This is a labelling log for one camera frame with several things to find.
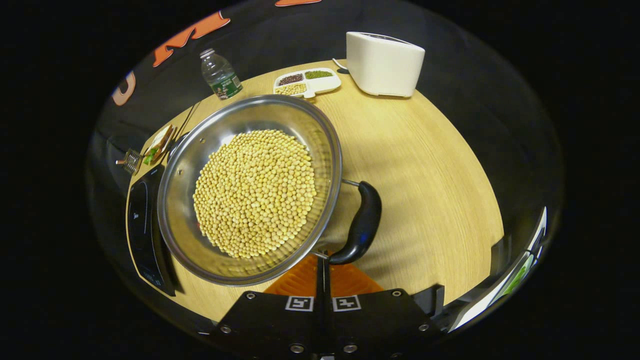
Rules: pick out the white divided tray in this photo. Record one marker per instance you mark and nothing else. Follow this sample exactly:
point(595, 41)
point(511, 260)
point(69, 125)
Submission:
point(325, 85)

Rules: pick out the black induction cooktop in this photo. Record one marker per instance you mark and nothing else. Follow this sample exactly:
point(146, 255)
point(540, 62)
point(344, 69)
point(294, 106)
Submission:
point(145, 235)

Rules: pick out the pile of green mung beans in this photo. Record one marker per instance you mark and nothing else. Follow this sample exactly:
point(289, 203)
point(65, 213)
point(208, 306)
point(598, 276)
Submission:
point(318, 74)

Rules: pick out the small pile of soybeans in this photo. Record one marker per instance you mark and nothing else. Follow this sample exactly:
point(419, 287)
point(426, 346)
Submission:
point(291, 89)

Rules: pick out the sandwich with lettuce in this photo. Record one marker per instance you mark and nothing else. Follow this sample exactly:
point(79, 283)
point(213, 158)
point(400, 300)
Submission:
point(159, 142)

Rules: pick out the large pile of yellow soybeans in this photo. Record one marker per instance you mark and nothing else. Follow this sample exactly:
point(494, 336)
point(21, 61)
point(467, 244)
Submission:
point(255, 195)

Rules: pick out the small metal crank gadget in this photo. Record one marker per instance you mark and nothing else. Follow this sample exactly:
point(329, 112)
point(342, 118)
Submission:
point(132, 161)

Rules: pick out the clear plastic water bottle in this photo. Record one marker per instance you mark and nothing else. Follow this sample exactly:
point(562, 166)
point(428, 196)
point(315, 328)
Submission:
point(222, 80)

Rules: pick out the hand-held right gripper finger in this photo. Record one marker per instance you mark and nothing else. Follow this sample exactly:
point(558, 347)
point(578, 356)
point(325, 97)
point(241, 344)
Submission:
point(319, 302)
point(328, 302)

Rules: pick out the pile of dark red beans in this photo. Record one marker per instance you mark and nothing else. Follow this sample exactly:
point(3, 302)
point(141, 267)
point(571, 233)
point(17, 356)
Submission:
point(291, 79)

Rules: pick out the white toaster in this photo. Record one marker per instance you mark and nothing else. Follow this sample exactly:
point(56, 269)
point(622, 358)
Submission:
point(385, 65)

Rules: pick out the white printed board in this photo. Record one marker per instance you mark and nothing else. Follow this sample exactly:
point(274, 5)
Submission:
point(500, 295)

